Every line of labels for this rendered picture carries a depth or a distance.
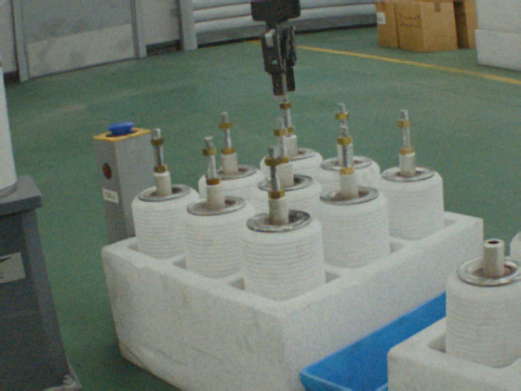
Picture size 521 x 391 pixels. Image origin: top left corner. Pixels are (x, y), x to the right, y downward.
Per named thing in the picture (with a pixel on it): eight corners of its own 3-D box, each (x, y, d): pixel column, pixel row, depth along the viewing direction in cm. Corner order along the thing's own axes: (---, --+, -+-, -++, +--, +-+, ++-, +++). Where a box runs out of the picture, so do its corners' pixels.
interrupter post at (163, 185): (155, 195, 117) (153, 172, 117) (172, 193, 118) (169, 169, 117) (156, 199, 115) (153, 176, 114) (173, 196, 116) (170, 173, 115)
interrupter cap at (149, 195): (137, 193, 120) (137, 188, 119) (189, 185, 121) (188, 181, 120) (138, 207, 112) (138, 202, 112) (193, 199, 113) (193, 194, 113)
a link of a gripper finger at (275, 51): (260, 33, 120) (266, 69, 123) (258, 36, 119) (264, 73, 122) (278, 31, 120) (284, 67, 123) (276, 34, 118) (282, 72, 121)
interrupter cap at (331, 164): (330, 159, 127) (330, 155, 127) (379, 160, 124) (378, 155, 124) (313, 172, 121) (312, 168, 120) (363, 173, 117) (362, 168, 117)
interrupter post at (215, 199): (224, 211, 106) (221, 185, 106) (206, 212, 107) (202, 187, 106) (227, 206, 109) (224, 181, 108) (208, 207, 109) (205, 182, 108)
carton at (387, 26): (417, 42, 530) (412, -2, 522) (436, 44, 509) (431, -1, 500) (378, 45, 520) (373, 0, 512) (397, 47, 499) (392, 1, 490)
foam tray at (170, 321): (293, 447, 95) (279, 316, 90) (121, 357, 124) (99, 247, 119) (482, 331, 119) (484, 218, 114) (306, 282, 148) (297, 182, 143)
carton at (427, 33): (458, 49, 475) (452, 1, 466) (425, 52, 466) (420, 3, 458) (431, 46, 502) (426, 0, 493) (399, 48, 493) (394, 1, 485)
